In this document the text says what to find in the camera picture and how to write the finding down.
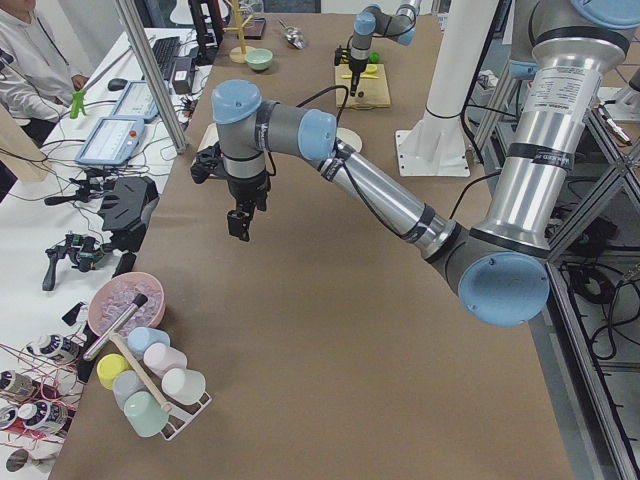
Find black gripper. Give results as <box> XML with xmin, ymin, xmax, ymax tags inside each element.
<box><xmin>190</xmin><ymin>142</ymin><xmax>271</xmax><ymax>242</ymax></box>
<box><xmin>334</xmin><ymin>46</ymin><xmax>369</xmax><ymax>97</ymax></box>

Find beige round plate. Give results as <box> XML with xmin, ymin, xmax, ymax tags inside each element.
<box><xmin>336</xmin><ymin>127</ymin><xmax>363</xmax><ymax>152</ymax></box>

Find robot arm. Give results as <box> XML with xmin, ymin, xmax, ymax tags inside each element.
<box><xmin>191</xmin><ymin>1</ymin><xmax>639</xmax><ymax>326</ymax></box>
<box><xmin>334</xmin><ymin>0</ymin><xmax>422</xmax><ymax>97</ymax></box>

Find cream rabbit tray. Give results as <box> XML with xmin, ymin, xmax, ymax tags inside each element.
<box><xmin>197</xmin><ymin>123</ymin><xmax>219</xmax><ymax>152</ymax></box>

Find black framed tray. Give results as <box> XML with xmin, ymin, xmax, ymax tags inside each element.
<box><xmin>244</xmin><ymin>18</ymin><xmax>266</xmax><ymax>40</ymax></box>

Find yellow plastic knife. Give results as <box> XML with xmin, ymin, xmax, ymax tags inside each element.
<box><xmin>340</xmin><ymin>74</ymin><xmax>380</xmax><ymax>80</ymax></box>

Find wooden cutting board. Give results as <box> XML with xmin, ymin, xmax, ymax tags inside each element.
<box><xmin>334</xmin><ymin>64</ymin><xmax>391</xmax><ymax>109</ymax></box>

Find steel scoop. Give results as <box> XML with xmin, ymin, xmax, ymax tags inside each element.
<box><xmin>278</xmin><ymin>18</ymin><xmax>307</xmax><ymax>50</ymax></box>

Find mint green bowl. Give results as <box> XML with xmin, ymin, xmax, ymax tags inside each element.
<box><xmin>245</xmin><ymin>48</ymin><xmax>274</xmax><ymax>72</ymax></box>

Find wooden cup tree stand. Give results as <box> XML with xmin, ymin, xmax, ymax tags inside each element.
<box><xmin>225</xmin><ymin>0</ymin><xmax>254</xmax><ymax>64</ymax></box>

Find steel muddler tool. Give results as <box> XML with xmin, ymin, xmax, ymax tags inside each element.
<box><xmin>82</xmin><ymin>293</ymin><xmax>148</xmax><ymax>362</ymax></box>

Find pink bowl with ice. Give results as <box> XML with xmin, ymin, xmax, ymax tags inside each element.
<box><xmin>88</xmin><ymin>272</ymin><xmax>166</xmax><ymax>337</ymax></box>

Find blue teach pendant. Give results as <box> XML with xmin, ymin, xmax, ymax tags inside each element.
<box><xmin>111</xmin><ymin>80</ymin><xmax>159</xmax><ymax>123</ymax></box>
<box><xmin>75</xmin><ymin>116</ymin><xmax>145</xmax><ymax>167</ymax></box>

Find light blue cup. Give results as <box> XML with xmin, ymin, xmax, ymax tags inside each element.
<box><xmin>126</xmin><ymin>327</ymin><xmax>171</xmax><ymax>359</ymax></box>

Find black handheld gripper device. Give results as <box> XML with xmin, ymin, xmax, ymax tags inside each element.
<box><xmin>42</xmin><ymin>232</ymin><xmax>107</xmax><ymax>291</ymax></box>

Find pink cup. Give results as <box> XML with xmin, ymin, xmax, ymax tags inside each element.
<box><xmin>143</xmin><ymin>342</ymin><xmax>188</xmax><ymax>378</ymax></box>

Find white cup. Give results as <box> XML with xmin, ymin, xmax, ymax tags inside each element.
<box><xmin>161</xmin><ymin>368</ymin><xmax>206</xmax><ymax>405</ymax></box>

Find black keyboard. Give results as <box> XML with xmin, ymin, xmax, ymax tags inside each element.
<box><xmin>152</xmin><ymin>36</ymin><xmax>180</xmax><ymax>81</ymax></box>

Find yellow cup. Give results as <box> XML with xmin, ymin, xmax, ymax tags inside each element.
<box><xmin>96</xmin><ymin>353</ymin><xmax>131</xmax><ymax>390</ymax></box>

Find grey cup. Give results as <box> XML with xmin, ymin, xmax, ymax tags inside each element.
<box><xmin>112</xmin><ymin>370</ymin><xmax>147</xmax><ymax>410</ymax></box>

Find mint green cup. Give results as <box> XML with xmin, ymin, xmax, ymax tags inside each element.
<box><xmin>123</xmin><ymin>391</ymin><xmax>169</xmax><ymax>438</ymax></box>

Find person in white shirt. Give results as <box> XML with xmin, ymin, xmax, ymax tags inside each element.
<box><xmin>1</xmin><ymin>1</ymin><xmax>88</xmax><ymax>146</ymax></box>

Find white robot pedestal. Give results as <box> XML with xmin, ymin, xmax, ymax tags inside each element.
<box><xmin>396</xmin><ymin>0</ymin><xmax>499</xmax><ymax>177</ymax></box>

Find white wire cup rack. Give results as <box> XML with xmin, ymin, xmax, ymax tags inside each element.
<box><xmin>110</xmin><ymin>333</ymin><xmax>214</xmax><ymax>441</ymax></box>

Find aluminium frame post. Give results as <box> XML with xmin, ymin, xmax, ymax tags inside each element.
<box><xmin>115</xmin><ymin>0</ymin><xmax>188</xmax><ymax>154</ymax></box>

